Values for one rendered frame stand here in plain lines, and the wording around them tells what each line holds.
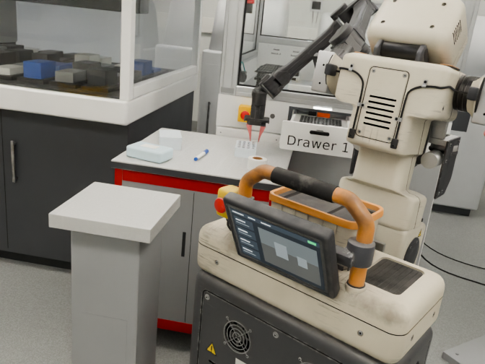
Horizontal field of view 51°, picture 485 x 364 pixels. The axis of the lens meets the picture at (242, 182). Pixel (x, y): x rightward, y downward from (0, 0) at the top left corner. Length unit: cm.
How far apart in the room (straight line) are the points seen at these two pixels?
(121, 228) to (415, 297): 73
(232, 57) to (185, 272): 96
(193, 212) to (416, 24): 99
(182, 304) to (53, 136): 97
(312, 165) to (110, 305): 120
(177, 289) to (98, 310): 53
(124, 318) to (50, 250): 121
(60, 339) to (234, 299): 115
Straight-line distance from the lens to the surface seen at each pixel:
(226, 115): 235
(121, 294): 150
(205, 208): 185
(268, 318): 119
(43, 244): 269
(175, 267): 198
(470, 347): 252
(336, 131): 198
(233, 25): 231
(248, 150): 202
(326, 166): 236
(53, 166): 251
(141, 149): 189
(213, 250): 124
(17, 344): 226
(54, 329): 232
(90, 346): 164
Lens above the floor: 131
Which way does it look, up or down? 18 degrees down
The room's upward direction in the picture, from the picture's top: 6 degrees clockwise
